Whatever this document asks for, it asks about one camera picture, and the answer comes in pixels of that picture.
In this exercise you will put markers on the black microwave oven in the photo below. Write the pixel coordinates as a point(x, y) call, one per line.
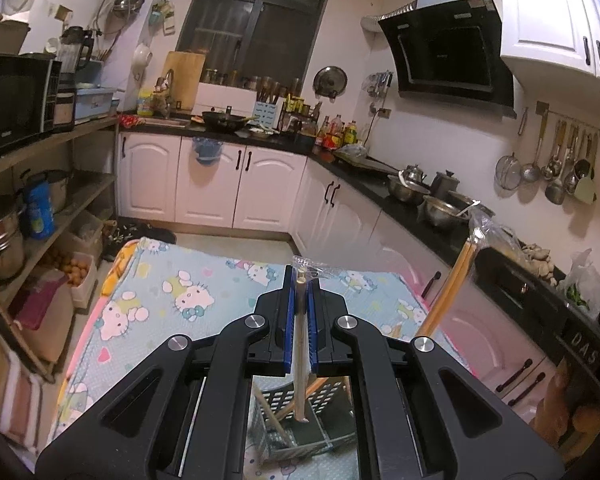
point(12, 100)

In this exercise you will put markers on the dark baking tray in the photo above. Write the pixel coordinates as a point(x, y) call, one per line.
point(365, 162)

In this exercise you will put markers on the dark kitchen window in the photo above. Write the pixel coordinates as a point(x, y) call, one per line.
point(260, 25)

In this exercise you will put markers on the wooden chopstick pair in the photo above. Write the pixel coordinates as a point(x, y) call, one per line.
point(317, 389)
point(450, 290)
point(272, 417)
point(300, 400)

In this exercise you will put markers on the blue hanging bag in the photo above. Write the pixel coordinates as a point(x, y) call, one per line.
point(207, 152)

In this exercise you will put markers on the person's right hand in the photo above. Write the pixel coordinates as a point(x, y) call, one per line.
point(580, 420)

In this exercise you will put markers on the wall utensil rail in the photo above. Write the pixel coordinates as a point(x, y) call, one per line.
point(570, 120)

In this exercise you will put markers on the white bin of eggs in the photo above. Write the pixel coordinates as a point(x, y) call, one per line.
point(72, 270)

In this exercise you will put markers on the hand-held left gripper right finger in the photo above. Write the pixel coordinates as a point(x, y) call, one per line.
point(314, 340)

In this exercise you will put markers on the white plastic jug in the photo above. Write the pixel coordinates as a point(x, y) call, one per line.
point(142, 60)

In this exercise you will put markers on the steel colander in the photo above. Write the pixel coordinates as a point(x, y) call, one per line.
point(128, 0)

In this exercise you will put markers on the steel pot on shelf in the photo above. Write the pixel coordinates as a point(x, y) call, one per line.
point(0, 240)

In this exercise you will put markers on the steel mixing bowl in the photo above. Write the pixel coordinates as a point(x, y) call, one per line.
point(440, 212)

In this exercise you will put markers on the white plastic drawer unit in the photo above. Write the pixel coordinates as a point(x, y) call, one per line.
point(15, 405)

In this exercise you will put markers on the yellow detergent bottle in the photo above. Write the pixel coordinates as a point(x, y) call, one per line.
point(145, 102)

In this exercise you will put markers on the cardboard box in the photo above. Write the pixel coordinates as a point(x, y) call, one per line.
point(2, 37)

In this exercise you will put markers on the metal mesh strainer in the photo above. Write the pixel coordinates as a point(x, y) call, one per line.
point(508, 172)

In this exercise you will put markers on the metal pot lid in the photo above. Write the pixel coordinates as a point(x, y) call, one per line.
point(330, 82)

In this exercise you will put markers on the cartoon cat printed blanket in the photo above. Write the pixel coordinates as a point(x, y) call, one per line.
point(145, 310)

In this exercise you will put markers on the black wok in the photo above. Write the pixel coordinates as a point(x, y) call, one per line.
point(225, 120)

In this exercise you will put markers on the wooden shelf rack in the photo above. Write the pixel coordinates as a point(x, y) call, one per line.
point(87, 129)

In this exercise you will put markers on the white plastic bag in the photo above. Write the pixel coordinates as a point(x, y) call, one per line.
point(582, 280)

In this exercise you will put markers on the small steel kettle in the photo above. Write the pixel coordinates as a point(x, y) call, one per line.
point(414, 174)

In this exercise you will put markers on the wooden cutting board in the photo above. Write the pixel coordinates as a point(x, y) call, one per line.
point(182, 80)

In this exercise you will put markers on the white lower cabinets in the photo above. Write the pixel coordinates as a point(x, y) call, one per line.
point(210, 180)

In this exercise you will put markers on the white upper cabinet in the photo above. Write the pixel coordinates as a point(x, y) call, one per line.
point(545, 20)

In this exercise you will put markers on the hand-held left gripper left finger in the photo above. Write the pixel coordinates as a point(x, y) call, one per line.
point(291, 330)

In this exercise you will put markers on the metal faucet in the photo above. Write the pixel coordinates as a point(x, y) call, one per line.
point(167, 87)

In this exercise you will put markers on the black blender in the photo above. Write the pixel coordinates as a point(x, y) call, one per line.
point(75, 55)

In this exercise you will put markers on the blue knife block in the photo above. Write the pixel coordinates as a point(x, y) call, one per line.
point(266, 115)

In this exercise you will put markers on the green plastic utensil holder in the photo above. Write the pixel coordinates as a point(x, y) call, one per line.
point(337, 400)

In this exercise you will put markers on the cluster of sauce bottles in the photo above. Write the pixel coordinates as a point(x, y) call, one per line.
point(337, 130)

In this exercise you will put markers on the pale green spatula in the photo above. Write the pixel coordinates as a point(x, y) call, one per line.
point(586, 190)

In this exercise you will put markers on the black range hood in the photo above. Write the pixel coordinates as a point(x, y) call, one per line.
point(450, 55)

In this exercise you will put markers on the pale blue storage box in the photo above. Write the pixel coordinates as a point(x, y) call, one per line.
point(92, 102)

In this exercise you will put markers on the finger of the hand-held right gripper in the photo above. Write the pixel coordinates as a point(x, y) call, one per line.
point(524, 292)

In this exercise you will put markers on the steel ladle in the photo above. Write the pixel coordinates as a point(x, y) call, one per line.
point(531, 172)

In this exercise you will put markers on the blue canister on shelf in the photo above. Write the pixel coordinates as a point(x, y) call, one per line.
point(39, 210)

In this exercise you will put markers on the clear plastic bag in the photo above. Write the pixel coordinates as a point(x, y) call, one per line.
point(500, 242)

